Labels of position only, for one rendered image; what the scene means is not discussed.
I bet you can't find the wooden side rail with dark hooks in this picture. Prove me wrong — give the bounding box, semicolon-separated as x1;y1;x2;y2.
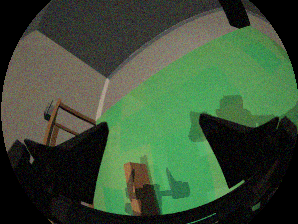
124;163;158;216

